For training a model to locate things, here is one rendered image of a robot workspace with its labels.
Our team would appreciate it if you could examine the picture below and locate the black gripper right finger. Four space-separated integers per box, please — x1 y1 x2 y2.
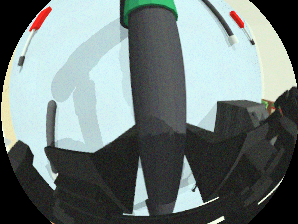
185 123 269 204

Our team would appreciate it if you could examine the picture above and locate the green cup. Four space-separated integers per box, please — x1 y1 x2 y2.
124 0 178 26

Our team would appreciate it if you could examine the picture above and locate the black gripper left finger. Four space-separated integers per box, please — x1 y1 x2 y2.
44 125 140 214

